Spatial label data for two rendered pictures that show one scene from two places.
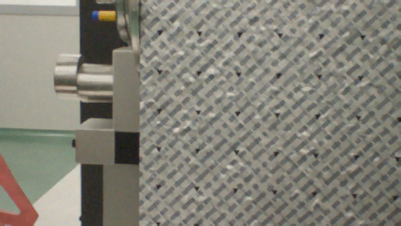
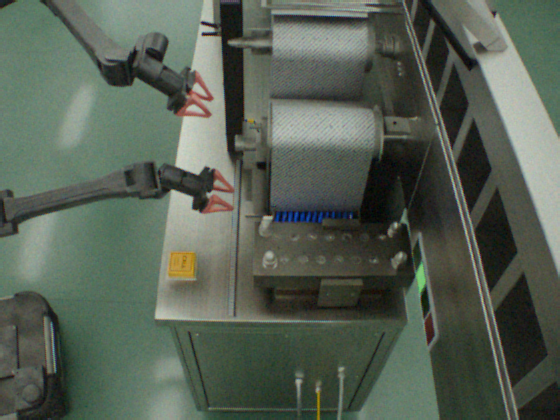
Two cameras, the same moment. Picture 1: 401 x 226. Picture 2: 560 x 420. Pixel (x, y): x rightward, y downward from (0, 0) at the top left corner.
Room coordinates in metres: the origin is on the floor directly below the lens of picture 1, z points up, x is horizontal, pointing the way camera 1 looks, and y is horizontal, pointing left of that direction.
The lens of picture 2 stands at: (-0.31, 0.15, 2.16)
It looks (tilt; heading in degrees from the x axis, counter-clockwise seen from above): 52 degrees down; 352
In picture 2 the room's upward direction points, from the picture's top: 2 degrees clockwise
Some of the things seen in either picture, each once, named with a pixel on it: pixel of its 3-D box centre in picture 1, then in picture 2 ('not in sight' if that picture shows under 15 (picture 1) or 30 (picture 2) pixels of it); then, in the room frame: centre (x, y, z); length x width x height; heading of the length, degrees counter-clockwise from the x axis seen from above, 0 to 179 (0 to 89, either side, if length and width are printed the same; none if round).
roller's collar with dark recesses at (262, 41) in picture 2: not in sight; (262, 42); (0.88, 0.04, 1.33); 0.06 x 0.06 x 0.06; 84
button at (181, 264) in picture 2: not in sight; (181, 264); (0.49, 0.29, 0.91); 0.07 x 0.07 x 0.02; 84
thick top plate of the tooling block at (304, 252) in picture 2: not in sight; (333, 254); (0.43, -0.10, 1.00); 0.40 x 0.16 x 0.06; 84
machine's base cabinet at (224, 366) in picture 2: not in sight; (279, 118); (1.56, -0.11, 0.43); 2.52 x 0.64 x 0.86; 174
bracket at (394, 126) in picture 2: not in sight; (396, 125); (0.60, -0.26, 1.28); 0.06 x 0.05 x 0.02; 84
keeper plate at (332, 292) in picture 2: not in sight; (339, 293); (0.34, -0.11, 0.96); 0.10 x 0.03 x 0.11; 84
